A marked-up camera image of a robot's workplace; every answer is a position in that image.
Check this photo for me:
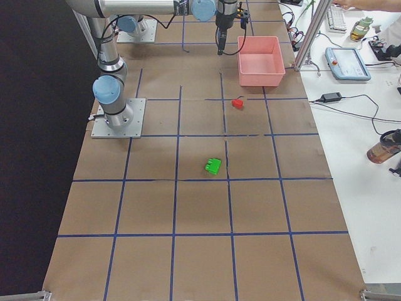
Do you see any person hand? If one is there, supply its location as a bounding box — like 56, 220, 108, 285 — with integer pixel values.
332, 0, 355, 10

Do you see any green toy block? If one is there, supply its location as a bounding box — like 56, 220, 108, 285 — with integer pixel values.
205, 158, 221, 175

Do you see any teach pendant tablet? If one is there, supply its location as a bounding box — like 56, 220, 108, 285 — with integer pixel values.
325, 47, 371, 81

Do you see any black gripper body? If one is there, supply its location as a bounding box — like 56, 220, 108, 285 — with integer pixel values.
216, 0, 237, 29

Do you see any white keyboard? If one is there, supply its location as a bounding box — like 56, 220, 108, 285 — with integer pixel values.
326, 4, 347, 34

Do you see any pink plastic box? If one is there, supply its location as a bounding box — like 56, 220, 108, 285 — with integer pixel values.
237, 36, 286, 87

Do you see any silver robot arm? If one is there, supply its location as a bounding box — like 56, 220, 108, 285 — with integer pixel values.
117, 15, 148, 37
66, 1, 242, 129

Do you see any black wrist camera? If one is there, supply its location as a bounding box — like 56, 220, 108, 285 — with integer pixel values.
236, 1, 249, 31

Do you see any red toy block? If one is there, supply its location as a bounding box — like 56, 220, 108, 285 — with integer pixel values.
231, 98, 244, 110

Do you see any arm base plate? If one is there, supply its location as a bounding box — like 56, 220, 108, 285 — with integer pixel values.
117, 16, 157, 44
91, 98, 146, 139

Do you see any black power adapter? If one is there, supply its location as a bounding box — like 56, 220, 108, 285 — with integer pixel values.
318, 92, 343, 103

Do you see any aluminium frame post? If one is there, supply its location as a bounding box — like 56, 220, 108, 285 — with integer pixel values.
293, 0, 331, 71

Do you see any brown water bottle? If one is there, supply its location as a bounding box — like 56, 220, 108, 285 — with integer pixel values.
367, 129, 400, 164

